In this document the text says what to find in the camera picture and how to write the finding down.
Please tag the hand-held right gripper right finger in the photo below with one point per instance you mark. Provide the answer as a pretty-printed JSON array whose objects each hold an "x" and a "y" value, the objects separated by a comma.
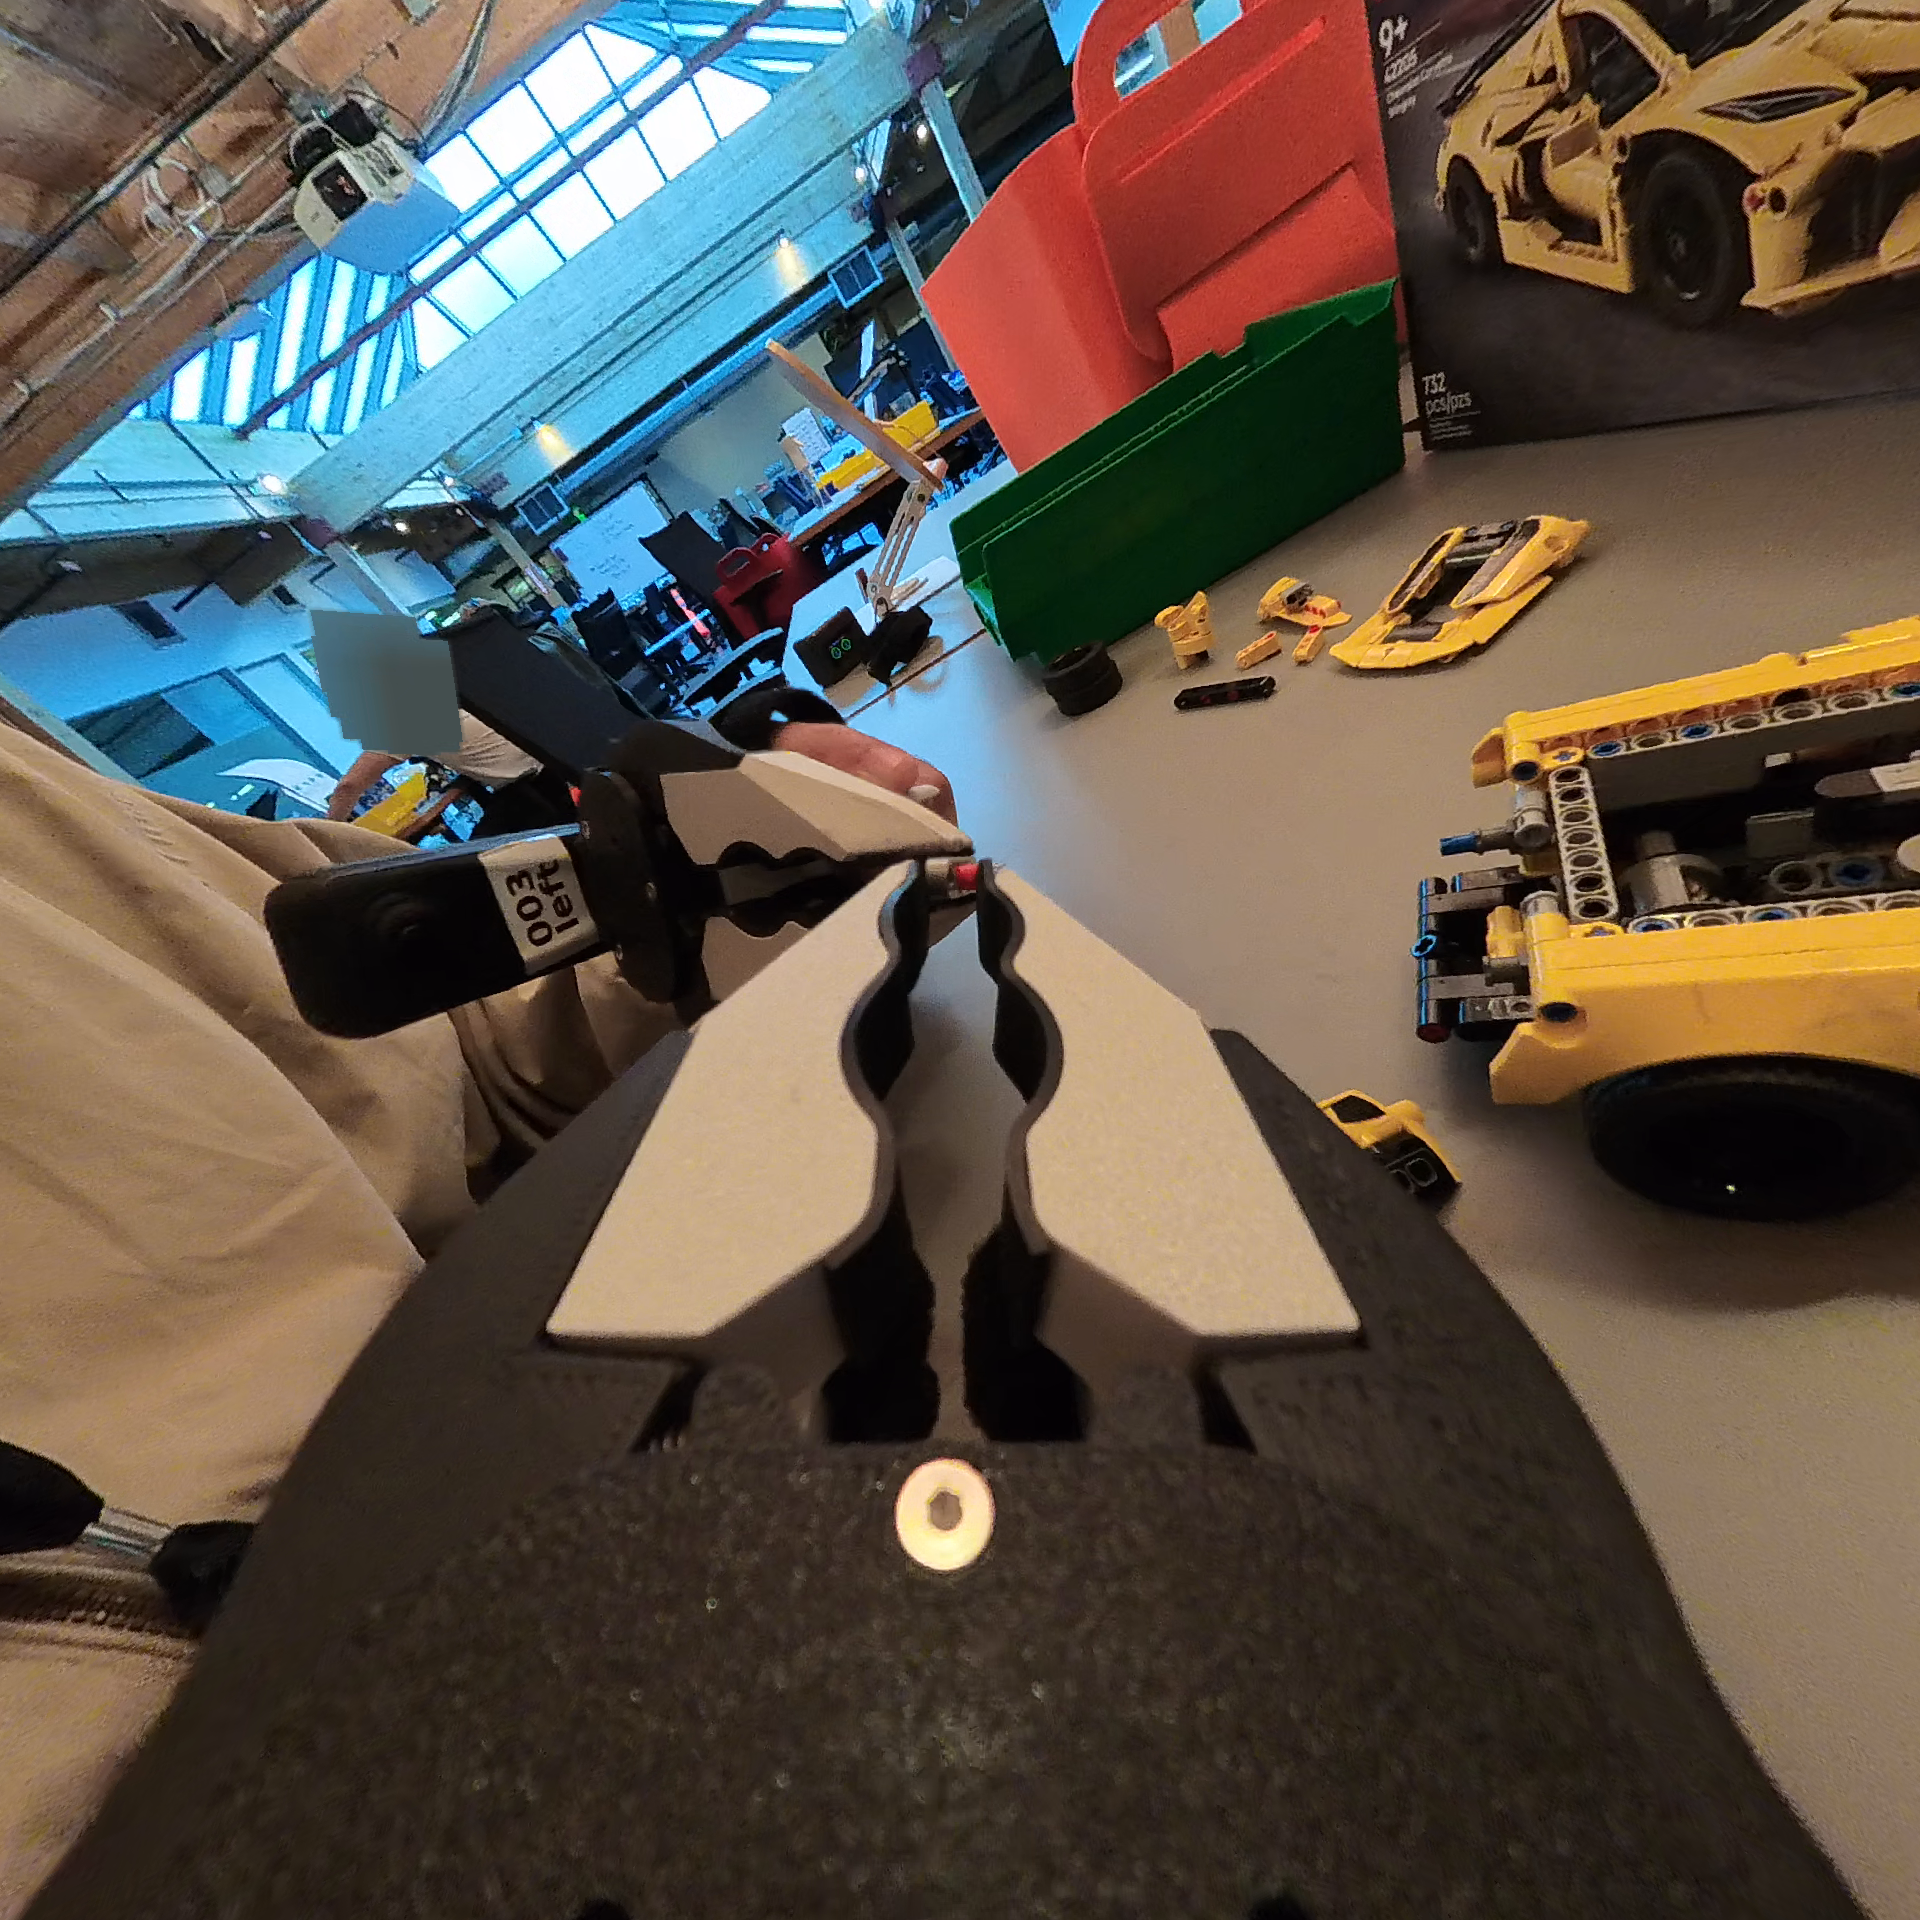
[{"x": 1171, "y": 1184}]

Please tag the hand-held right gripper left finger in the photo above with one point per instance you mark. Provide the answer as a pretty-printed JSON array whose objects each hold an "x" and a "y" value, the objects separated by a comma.
[{"x": 721, "y": 1184}]

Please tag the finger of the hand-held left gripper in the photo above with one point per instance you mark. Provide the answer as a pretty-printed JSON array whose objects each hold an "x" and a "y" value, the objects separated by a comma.
[
  {"x": 809, "y": 810},
  {"x": 765, "y": 937}
]

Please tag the small yellow brick assembly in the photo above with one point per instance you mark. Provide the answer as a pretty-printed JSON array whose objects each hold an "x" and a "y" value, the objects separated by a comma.
[{"x": 1382, "y": 1122}]

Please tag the person's left forearm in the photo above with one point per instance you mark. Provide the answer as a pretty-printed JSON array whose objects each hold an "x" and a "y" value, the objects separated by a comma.
[{"x": 569, "y": 1065}]

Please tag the wooden desk lamp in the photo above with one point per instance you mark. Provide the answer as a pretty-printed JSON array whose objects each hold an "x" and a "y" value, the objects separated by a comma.
[{"x": 870, "y": 434}]

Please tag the person's left hand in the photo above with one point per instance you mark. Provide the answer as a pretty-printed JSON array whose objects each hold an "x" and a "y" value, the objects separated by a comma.
[{"x": 870, "y": 757}]

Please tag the black electronic box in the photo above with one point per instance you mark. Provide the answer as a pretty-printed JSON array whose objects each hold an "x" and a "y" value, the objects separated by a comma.
[{"x": 830, "y": 649}]

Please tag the red office chair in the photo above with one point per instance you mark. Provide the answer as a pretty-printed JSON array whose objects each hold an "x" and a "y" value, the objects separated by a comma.
[{"x": 765, "y": 585}]

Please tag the person's beige jacket torso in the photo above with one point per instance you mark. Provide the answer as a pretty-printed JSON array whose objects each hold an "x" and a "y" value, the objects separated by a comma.
[{"x": 182, "y": 1124}]

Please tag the black toy tire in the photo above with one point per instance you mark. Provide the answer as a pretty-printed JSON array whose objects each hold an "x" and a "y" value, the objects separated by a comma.
[{"x": 1083, "y": 679}]

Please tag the yellow brick piece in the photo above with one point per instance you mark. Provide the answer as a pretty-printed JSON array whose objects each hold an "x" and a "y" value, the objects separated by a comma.
[
  {"x": 1302, "y": 609},
  {"x": 1257, "y": 652},
  {"x": 1184, "y": 629}
]

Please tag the black brick beam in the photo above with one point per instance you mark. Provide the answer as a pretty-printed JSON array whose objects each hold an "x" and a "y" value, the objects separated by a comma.
[{"x": 1225, "y": 692}]

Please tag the green plastic bin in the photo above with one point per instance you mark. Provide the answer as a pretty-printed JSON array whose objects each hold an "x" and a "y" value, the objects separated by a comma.
[{"x": 1184, "y": 481}]

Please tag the yellow toy brick car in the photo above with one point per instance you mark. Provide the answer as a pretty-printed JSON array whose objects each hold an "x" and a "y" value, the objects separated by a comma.
[{"x": 1725, "y": 1004}]

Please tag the yellow brick body panel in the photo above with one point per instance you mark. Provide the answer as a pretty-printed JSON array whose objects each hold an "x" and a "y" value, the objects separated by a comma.
[{"x": 1441, "y": 609}]

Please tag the red plastic bin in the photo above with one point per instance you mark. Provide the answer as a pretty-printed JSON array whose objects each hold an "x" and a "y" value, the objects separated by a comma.
[{"x": 1200, "y": 224}]

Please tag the white ceiling projector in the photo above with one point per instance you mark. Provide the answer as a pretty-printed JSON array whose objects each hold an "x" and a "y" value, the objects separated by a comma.
[{"x": 353, "y": 177}]

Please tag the dark toy car set box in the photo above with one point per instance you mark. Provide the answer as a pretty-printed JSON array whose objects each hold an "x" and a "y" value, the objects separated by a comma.
[{"x": 1651, "y": 224}]

